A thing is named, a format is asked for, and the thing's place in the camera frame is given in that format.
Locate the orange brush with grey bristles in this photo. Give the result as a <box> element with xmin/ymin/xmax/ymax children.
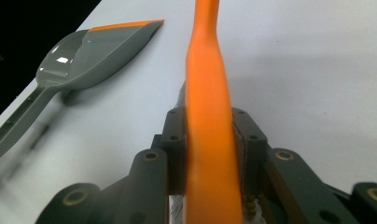
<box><xmin>169</xmin><ymin>0</ymin><xmax>267</xmax><ymax>224</ymax></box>

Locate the grey dustpan with orange edge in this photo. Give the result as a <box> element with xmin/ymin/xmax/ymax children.
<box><xmin>0</xmin><ymin>19</ymin><xmax>165</xmax><ymax>165</ymax></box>

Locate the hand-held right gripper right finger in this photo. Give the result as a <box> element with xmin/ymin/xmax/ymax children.
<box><xmin>231</xmin><ymin>107</ymin><xmax>270</xmax><ymax>198</ymax></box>

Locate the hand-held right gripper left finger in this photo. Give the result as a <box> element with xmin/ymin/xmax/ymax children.
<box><xmin>151</xmin><ymin>106</ymin><xmax>189</xmax><ymax>196</ymax></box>

